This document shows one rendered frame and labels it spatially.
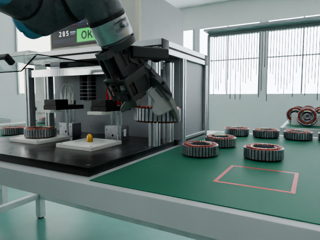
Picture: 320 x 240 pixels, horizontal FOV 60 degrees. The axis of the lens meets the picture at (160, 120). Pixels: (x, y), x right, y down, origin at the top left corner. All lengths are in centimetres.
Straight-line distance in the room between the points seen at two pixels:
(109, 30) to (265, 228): 42
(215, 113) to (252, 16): 251
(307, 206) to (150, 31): 78
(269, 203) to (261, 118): 668
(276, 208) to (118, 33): 41
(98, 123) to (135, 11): 51
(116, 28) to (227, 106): 685
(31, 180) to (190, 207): 41
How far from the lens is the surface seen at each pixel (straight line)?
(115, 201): 58
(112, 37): 55
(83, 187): 63
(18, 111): 650
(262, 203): 52
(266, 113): 716
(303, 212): 51
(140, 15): 102
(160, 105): 59
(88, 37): 113
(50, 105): 114
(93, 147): 85
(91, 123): 128
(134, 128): 114
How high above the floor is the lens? 93
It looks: 5 degrees down
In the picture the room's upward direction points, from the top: straight up
